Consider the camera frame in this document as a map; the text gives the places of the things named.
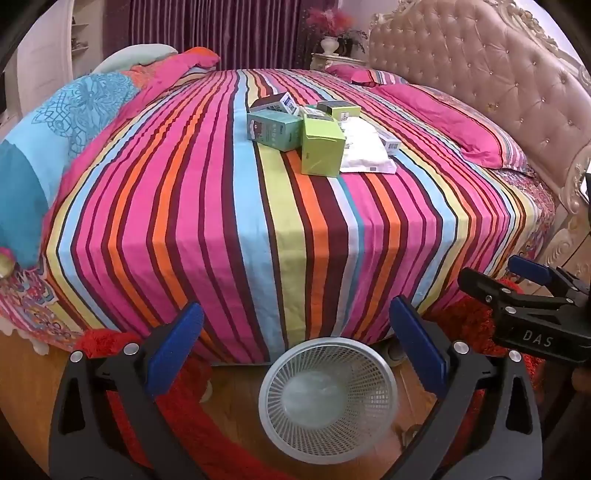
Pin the white bed leg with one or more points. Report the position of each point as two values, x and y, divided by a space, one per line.
207 394
395 355

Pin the white tissue paper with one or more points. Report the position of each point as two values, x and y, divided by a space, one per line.
364 154

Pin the white cabinet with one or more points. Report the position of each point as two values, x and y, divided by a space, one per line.
46 46

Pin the teal carton box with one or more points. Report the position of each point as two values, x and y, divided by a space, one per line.
272 131

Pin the white vase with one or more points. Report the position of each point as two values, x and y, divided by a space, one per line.
330 46

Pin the pale green pillow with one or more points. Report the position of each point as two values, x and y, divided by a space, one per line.
134 57

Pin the lime green carton box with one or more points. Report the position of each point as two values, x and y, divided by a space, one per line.
323 152

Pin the blue pink patterned quilt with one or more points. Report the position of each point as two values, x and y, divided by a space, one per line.
46 138

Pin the purple curtain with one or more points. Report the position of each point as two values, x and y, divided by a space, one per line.
207 27

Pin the red flower bouquet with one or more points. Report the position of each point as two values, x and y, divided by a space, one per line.
330 21

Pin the red shaggy rug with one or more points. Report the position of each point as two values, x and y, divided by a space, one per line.
466 323
184 415

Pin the striped bed sheet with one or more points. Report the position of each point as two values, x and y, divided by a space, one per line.
231 207

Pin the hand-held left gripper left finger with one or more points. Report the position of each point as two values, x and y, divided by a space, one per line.
178 341

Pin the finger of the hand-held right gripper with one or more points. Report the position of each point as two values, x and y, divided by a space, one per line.
528 269
485 286

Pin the small olive green box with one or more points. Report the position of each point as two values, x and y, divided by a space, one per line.
339 110

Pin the white and green box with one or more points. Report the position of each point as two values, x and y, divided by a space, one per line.
314 113

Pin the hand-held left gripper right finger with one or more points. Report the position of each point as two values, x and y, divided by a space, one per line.
415 337

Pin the tufted pink headboard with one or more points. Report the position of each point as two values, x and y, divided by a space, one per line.
485 55

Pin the white nightstand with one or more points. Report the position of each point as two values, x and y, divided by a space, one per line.
341 62

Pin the small pink pillow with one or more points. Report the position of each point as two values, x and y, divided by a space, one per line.
355 74

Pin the white box with blue print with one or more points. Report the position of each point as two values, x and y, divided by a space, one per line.
277 101

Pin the white mesh wastebasket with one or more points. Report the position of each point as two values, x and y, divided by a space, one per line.
369 369

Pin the small white barcode box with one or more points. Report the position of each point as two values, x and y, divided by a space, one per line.
390 144

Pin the large pink pillow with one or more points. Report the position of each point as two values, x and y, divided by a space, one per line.
438 115

